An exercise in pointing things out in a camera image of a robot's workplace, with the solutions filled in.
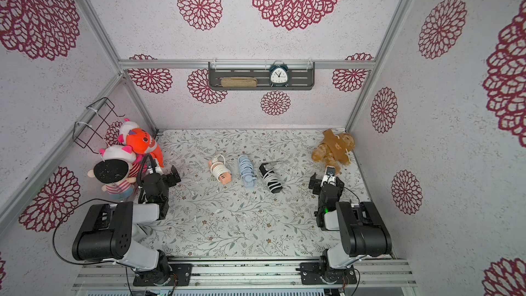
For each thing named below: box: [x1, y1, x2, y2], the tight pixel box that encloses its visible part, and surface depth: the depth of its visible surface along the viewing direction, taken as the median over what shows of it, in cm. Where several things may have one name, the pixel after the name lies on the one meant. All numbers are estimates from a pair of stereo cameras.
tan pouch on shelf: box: [220, 76, 258, 88], surface depth 90 cm
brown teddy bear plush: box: [310, 128, 355, 175], surface depth 105 cm
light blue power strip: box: [237, 154, 258, 189], surface depth 99 cm
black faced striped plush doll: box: [86, 144, 142, 202], surface depth 83 cm
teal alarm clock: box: [269, 60, 290, 88], surface depth 92 cm
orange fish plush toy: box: [126, 128, 165, 168], surface depth 90 cm
